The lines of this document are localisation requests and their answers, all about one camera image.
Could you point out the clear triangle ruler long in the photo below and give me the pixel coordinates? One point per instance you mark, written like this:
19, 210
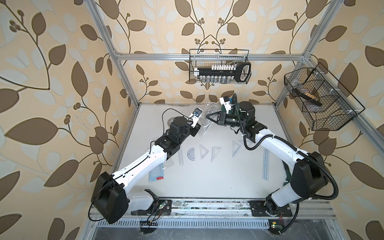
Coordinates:
215, 153

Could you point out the black wire basket right wall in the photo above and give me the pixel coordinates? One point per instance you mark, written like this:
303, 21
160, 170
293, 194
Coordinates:
335, 112

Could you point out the black wire basket back wall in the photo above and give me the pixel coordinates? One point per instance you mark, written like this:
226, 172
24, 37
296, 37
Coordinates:
202, 58

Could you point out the black wire basket wall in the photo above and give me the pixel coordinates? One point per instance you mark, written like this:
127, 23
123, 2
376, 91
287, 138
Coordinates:
335, 112
202, 58

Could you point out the clear protractor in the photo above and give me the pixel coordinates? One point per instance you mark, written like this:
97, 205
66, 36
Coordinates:
191, 154

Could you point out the clear triangle ruler small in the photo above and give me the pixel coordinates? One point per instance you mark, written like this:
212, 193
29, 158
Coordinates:
203, 152

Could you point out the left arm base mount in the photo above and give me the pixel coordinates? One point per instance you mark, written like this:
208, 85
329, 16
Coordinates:
153, 207

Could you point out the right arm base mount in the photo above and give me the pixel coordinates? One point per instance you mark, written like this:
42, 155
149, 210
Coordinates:
263, 208

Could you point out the clear bag of screws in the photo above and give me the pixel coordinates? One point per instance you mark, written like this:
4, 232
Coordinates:
209, 117

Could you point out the aluminium frame post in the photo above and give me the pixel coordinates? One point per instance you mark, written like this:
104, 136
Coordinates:
104, 34
302, 33

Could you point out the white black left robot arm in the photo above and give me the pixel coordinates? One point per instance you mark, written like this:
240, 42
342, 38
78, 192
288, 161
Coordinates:
111, 196

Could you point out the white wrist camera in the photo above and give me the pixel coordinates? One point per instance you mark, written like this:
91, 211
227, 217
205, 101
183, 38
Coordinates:
228, 104
194, 117

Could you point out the clear straight ruler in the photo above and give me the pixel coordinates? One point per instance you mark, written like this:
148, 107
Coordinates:
180, 156

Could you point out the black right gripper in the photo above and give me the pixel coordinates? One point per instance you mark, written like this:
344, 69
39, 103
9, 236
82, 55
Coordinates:
222, 117

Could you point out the clear packing tape roll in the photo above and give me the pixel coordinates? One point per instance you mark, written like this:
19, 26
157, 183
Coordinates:
170, 121

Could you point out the blue ruler set pouch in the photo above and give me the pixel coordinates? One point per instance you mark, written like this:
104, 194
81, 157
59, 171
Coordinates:
157, 173

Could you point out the black socket bit holder set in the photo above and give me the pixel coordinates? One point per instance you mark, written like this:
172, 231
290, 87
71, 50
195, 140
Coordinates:
237, 73

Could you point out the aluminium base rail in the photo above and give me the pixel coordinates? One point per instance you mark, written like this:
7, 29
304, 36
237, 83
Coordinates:
239, 208

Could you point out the green pipe wrench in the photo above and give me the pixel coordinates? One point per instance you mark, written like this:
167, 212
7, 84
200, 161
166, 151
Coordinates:
287, 172

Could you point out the blue straight ruler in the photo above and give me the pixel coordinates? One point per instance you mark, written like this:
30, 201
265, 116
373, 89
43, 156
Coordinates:
266, 161

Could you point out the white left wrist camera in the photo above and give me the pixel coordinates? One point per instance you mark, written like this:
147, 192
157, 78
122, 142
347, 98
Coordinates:
194, 117

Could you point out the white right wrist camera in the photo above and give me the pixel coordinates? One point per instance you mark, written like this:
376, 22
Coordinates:
228, 104

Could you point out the aluminium frame post back left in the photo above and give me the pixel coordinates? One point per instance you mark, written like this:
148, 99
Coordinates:
104, 34

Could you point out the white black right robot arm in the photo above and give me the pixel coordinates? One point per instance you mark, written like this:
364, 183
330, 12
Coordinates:
308, 176

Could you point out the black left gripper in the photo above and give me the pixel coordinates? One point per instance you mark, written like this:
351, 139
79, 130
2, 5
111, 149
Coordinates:
193, 130

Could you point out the aluminium frame post back right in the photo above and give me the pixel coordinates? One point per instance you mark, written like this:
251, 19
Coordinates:
302, 33

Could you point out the dark tool in right basket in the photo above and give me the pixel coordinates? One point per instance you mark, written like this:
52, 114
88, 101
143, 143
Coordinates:
308, 97

